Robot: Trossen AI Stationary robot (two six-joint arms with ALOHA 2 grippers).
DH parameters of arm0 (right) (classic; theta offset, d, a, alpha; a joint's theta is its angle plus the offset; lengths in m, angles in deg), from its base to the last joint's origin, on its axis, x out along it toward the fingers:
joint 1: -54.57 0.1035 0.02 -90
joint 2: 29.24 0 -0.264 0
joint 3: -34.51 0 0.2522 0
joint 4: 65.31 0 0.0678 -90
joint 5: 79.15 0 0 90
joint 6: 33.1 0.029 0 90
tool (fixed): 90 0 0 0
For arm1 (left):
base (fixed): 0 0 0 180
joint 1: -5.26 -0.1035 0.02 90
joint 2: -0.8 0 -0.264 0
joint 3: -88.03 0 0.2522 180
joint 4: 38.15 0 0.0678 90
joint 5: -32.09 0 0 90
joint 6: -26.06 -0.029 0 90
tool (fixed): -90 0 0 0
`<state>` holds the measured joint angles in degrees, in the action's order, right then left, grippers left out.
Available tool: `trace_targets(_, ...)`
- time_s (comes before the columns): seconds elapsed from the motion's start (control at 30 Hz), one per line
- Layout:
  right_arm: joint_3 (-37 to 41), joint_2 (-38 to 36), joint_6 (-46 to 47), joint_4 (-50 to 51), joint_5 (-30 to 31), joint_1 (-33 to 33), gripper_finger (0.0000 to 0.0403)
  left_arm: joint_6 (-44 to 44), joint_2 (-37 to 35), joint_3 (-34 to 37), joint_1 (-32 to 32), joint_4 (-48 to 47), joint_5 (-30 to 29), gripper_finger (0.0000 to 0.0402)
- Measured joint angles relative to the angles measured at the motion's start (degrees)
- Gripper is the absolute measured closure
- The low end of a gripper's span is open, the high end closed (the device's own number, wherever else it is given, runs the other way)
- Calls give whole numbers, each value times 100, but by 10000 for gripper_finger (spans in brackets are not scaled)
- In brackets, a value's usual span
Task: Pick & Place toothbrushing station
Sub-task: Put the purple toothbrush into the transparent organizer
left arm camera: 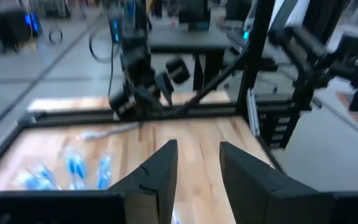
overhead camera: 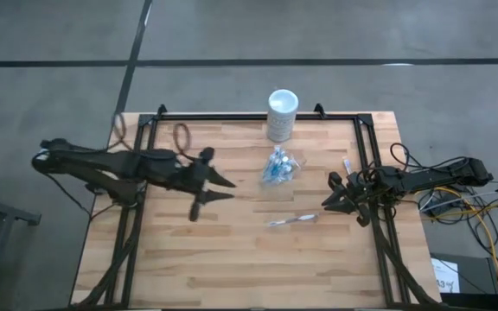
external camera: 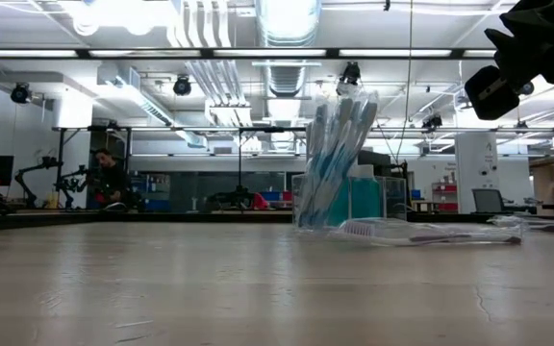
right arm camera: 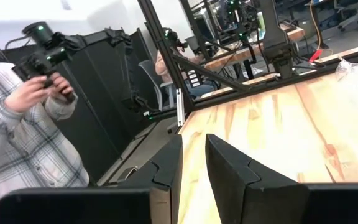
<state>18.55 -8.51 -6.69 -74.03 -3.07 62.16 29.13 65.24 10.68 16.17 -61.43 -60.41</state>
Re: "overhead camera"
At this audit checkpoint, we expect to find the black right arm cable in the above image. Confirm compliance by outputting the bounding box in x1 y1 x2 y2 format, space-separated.
361 141 470 208

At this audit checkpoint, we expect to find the white paper label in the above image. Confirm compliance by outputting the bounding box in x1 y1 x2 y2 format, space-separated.
431 257 461 295

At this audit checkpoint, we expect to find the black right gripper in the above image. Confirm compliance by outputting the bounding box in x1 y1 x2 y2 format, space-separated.
321 169 380 227

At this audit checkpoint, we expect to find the black cable bundle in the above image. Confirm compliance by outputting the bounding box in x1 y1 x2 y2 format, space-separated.
417 175 498 228

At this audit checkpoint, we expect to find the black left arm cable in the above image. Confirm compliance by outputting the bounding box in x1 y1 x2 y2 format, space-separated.
111 111 195 159

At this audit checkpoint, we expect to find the white wipes canister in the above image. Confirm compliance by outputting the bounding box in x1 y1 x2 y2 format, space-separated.
267 88 300 143

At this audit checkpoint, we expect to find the black box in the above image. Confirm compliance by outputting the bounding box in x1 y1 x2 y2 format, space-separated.
430 252 498 295

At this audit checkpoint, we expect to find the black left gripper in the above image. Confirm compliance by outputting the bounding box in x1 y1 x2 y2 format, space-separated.
175 162 237 224

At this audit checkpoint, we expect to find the purple white toothbrush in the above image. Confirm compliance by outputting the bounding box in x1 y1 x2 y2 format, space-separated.
267 213 319 229

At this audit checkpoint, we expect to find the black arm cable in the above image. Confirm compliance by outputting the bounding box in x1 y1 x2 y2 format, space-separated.
111 111 195 159
361 141 470 208

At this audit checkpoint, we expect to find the black aluminium table frame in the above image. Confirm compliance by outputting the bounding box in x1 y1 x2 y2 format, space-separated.
69 103 443 311

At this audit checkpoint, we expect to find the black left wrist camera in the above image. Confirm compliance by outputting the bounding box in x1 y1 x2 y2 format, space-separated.
196 146 217 168

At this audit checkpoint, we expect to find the clear acrylic organizer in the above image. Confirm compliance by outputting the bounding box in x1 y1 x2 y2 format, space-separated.
259 144 303 187

